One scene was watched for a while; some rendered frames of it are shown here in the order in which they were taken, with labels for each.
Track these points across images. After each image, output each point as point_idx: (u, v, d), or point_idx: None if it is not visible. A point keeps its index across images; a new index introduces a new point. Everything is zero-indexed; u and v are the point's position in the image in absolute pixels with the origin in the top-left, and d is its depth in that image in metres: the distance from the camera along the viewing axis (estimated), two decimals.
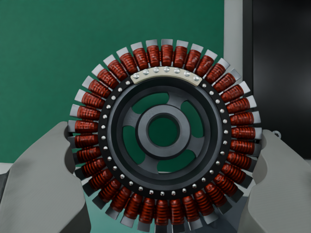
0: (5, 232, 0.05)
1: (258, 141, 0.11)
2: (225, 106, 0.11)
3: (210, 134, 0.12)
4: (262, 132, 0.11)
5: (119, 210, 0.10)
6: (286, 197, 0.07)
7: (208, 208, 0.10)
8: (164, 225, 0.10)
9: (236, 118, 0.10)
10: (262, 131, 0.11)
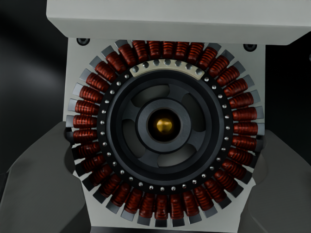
0: (5, 232, 0.05)
1: None
2: (228, 101, 0.10)
3: (211, 128, 0.12)
4: None
5: (119, 205, 0.10)
6: (286, 197, 0.07)
7: (208, 203, 0.10)
8: (163, 219, 0.10)
9: (239, 114, 0.10)
10: None
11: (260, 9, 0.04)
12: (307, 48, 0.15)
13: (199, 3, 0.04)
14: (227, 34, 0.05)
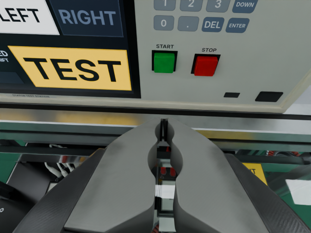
0: (89, 198, 0.07)
1: (166, 130, 0.12)
2: None
3: None
4: (167, 121, 0.11)
5: None
6: (203, 176, 0.08)
7: None
8: None
9: None
10: (167, 121, 0.11)
11: None
12: None
13: None
14: None
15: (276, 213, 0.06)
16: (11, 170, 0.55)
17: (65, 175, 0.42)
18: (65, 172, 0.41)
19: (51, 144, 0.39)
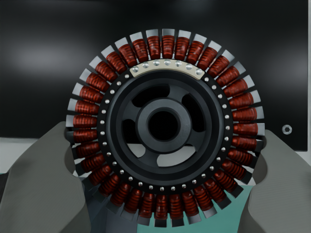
0: (5, 232, 0.05)
1: None
2: (228, 101, 0.10)
3: (211, 128, 0.12)
4: None
5: (119, 205, 0.10)
6: (286, 197, 0.07)
7: (207, 204, 0.10)
8: (163, 219, 0.10)
9: (239, 114, 0.10)
10: None
11: None
12: None
13: None
14: None
15: None
16: None
17: None
18: None
19: None
